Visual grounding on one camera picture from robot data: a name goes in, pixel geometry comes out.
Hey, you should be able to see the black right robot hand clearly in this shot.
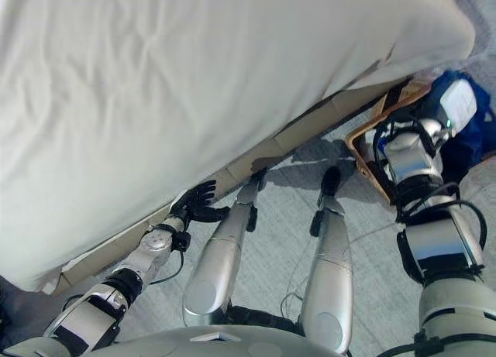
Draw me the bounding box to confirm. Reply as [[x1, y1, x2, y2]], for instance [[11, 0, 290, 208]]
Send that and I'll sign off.
[[410, 77, 480, 141]]

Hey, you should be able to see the silver left robot leg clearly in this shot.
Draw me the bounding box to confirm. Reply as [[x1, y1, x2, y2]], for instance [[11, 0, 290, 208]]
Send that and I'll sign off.
[[182, 166, 269, 328]]

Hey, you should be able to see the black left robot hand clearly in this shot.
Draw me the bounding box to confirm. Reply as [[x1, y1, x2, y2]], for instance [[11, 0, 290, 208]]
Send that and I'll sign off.
[[168, 180, 232, 225]]

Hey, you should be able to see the dark blue garment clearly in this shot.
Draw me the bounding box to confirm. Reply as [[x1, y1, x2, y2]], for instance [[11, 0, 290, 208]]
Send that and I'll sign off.
[[429, 70, 496, 177]]

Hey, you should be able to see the wooden laundry basket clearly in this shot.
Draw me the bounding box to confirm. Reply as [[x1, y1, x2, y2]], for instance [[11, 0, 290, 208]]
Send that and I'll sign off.
[[343, 76, 496, 208]]

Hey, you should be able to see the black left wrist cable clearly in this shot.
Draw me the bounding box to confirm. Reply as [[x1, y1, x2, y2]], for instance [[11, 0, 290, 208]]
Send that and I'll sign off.
[[149, 232, 193, 287]]

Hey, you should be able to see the grey robot torso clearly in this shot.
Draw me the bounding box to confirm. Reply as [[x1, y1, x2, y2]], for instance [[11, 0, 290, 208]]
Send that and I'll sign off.
[[0, 325, 350, 357]]

